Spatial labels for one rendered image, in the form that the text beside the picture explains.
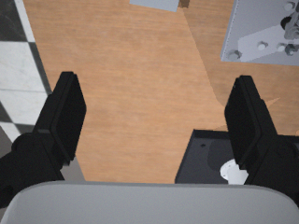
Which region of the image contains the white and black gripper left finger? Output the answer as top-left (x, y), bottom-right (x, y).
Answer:
top-left (0, 71), bottom-right (87, 209)

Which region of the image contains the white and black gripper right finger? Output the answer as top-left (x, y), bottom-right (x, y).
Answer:
top-left (224, 75), bottom-right (299, 208)

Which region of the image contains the toggle clamp with red handle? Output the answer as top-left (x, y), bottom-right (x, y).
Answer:
top-left (280, 2), bottom-right (299, 40)

